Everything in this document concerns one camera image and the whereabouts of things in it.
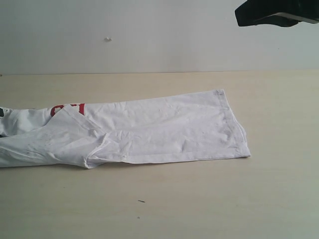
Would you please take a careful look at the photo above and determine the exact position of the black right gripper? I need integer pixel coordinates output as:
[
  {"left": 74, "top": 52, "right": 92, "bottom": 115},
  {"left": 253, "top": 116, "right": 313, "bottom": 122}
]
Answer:
[{"left": 235, "top": 0, "right": 319, "bottom": 27}]

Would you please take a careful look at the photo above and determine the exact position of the white t-shirt red lettering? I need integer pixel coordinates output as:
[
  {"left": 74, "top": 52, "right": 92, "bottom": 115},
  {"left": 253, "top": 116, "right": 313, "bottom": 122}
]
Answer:
[{"left": 0, "top": 90, "right": 251, "bottom": 169}]

